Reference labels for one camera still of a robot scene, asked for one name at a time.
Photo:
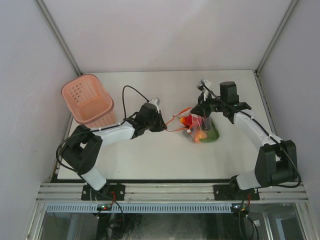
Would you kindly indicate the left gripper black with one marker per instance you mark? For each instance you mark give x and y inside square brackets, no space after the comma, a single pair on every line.
[161,126]

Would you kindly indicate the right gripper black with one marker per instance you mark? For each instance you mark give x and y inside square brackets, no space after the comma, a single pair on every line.
[201,107]

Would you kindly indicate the purple fake eggplant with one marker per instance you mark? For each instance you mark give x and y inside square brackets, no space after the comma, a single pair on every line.
[206,124]

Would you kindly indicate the clear zip top bag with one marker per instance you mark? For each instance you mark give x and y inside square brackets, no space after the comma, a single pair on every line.
[188,132]

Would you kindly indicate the orange fake peach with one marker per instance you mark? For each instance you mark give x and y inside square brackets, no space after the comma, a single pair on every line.
[199,135]

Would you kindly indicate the green fake lettuce leaf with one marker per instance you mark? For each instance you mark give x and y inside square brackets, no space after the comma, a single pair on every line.
[212,133]

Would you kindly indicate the red fake apple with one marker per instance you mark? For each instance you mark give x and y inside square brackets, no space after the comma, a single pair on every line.
[189,120]

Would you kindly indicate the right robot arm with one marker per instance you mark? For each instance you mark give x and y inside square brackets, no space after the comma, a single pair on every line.
[276,162]

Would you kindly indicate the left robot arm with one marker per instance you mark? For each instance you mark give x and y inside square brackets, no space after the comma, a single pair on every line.
[80,151]

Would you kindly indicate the pink plastic basket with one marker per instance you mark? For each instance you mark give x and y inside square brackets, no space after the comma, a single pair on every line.
[89,102]

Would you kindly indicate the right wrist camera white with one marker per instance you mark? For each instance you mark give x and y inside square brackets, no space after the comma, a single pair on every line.
[204,87]

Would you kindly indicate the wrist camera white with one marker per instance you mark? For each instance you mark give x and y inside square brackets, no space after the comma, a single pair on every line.
[204,87]
[156,102]

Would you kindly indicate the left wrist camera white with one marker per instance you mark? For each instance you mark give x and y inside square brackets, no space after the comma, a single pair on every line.
[156,102]

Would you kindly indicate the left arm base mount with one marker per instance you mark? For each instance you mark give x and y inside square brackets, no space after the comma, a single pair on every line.
[107,193]

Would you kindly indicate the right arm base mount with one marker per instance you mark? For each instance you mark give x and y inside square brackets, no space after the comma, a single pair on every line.
[232,192]

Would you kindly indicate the aluminium rail frame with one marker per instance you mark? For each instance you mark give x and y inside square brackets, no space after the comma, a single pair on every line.
[165,193]

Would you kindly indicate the slotted cable duct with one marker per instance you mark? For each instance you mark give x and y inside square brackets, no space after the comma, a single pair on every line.
[143,208]

